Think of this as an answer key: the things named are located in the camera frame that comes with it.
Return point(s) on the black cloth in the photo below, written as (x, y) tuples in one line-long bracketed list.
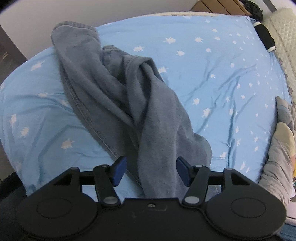
[(253, 9)]

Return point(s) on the black bolster pillow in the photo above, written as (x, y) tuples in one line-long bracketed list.
[(266, 34)]

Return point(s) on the grey quilt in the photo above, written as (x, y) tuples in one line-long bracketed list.
[(282, 150)]

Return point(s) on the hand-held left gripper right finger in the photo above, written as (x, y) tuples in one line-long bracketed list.
[(182, 171)]

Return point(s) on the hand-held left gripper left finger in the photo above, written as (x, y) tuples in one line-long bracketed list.
[(119, 171)]

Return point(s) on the blue denim jeans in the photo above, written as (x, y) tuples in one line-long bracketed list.
[(138, 104)]

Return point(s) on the wooden nightstand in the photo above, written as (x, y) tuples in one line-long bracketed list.
[(219, 4)]

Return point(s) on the cream quilted headboard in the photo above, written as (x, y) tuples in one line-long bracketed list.
[(284, 34)]

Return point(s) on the grey wall plate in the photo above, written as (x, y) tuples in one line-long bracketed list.
[(272, 4)]

